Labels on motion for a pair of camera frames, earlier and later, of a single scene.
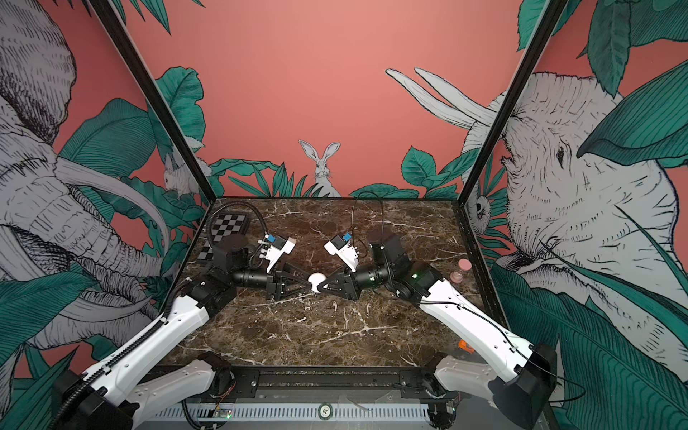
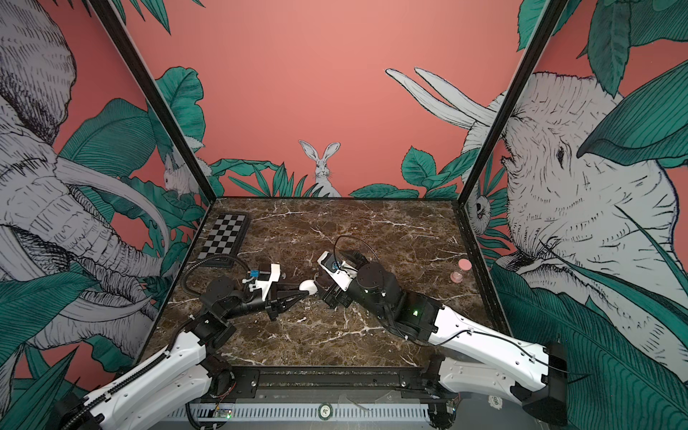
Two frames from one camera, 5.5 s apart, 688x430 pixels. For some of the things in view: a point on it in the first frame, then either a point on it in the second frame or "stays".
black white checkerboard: x=226 y=224 stays
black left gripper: x=277 y=286 to x=279 y=298
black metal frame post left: x=172 y=124 stays
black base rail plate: x=341 y=384 stays
